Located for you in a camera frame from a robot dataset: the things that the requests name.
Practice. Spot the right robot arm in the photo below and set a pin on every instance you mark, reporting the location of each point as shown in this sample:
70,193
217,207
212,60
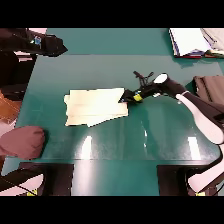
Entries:
203,116

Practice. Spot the heap of clothes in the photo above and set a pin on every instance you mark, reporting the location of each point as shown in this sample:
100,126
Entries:
206,53

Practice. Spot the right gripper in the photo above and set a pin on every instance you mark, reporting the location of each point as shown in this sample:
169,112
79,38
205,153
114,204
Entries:
133,96

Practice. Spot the white garment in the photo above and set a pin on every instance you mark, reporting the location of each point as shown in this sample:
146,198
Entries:
188,40

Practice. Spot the cream garment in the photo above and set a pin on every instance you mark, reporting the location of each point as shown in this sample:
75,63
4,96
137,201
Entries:
95,106

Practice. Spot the beige garment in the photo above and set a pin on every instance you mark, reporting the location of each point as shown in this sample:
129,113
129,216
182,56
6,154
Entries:
216,36

